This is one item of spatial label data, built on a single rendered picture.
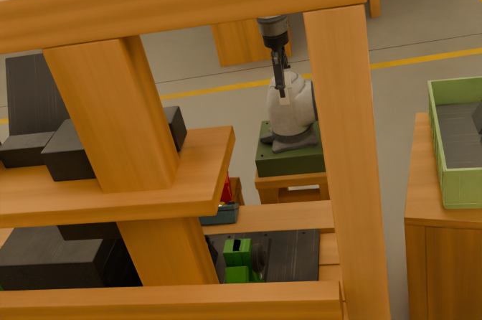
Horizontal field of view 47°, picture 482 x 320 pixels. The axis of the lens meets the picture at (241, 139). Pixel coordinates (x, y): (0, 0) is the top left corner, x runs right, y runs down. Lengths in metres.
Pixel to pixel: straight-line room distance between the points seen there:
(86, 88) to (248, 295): 0.53
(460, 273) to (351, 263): 1.08
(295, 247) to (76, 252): 0.68
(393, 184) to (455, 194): 1.42
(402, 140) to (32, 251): 2.70
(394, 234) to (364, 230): 2.01
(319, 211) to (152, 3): 1.19
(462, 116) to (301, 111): 0.70
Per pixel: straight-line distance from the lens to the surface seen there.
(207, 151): 1.14
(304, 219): 1.88
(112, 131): 1.02
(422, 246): 2.11
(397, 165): 3.55
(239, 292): 1.20
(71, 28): 0.94
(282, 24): 1.63
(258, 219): 1.92
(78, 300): 1.33
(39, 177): 1.26
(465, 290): 2.26
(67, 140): 1.19
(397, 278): 2.89
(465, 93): 2.49
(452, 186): 1.99
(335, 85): 0.90
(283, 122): 2.09
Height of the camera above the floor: 2.15
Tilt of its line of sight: 32 degrees down
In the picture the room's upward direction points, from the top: 14 degrees counter-clockwise
